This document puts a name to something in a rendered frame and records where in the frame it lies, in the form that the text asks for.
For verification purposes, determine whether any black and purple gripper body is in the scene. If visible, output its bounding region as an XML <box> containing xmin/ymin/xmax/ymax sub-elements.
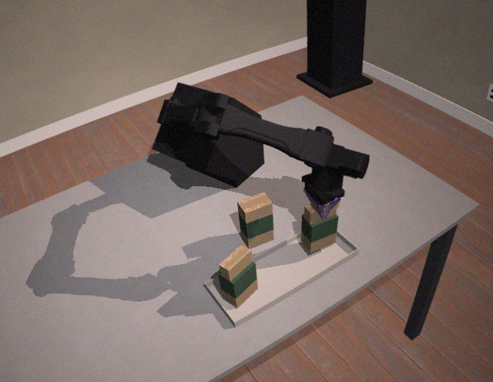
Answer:
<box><xmin>302</xmin><ymin>168</ymin><xmax>345</xmax><ymax>205</ymax></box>

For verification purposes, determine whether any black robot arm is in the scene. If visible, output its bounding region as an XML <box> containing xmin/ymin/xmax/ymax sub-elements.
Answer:
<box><xmin>157</xmin><ymin>93</ymin><xmax>370</xmax><ymax>192</ymax></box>

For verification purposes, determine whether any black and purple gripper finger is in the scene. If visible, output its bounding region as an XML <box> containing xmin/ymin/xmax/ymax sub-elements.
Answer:
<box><xmin>303</xmin><ymin>187</ymin><xmax>315</xmax><ymax>203</ymax></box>
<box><xmin>315</xmin><ymin>197</ymin><xmax>342</xmax><ymax>219</ymax></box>

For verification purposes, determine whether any tan block with dark green band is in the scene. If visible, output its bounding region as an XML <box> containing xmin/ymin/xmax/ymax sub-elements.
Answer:
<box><xmin>301</xmin><ymin>202</ymin><xmax>338</xmax><ymax>253</ymax></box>
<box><xmin>237</xmin><ymin>192</ymin><xmax>274</xmax><ymax>249</ymax></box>
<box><xmin>218</xmin><ymin>245</ymin><xmax>258</xmax><ymax>308</ymax></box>

